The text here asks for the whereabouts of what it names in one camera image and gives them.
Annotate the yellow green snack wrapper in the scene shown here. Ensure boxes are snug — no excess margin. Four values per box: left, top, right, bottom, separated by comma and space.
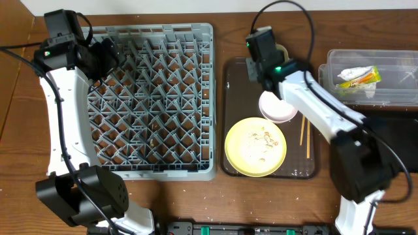
336, 66, 381, 88

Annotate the gray dish rack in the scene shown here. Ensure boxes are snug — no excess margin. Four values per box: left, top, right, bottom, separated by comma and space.
83, 23, 216, 181

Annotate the black plastic bin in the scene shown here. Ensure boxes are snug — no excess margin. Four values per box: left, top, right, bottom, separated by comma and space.
359, 108, 417, 173

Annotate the white tissue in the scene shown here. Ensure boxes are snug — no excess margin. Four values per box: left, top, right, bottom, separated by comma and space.
336, 66, 381, 99

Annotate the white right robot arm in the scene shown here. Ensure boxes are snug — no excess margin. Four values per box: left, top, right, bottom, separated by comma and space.
246, 27, 398, 234

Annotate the dark brown tray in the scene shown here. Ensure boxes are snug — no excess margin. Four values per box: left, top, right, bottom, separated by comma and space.
222, 57, 321, 180

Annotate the yellow plate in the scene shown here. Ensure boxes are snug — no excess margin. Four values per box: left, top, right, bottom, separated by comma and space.
224, 117, 287, 178

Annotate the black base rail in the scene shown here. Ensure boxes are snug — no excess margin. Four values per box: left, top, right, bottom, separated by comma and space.
86, 221, 418, 235

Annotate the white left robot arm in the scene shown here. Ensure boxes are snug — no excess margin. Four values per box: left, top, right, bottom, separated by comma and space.
33, 9, 155, 234

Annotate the cream plastic cup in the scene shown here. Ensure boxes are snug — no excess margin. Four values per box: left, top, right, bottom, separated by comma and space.
276, 44, 289, 62

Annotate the left wooden chopstick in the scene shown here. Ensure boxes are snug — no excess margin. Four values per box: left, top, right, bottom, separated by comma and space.
299, 116, 306, 146

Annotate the pink bowl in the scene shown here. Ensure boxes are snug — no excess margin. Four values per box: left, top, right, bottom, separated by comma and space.
259, 91, 298, 123

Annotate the clear plastic bin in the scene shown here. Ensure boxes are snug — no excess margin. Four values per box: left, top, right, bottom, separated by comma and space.
318, 49, 417, 106

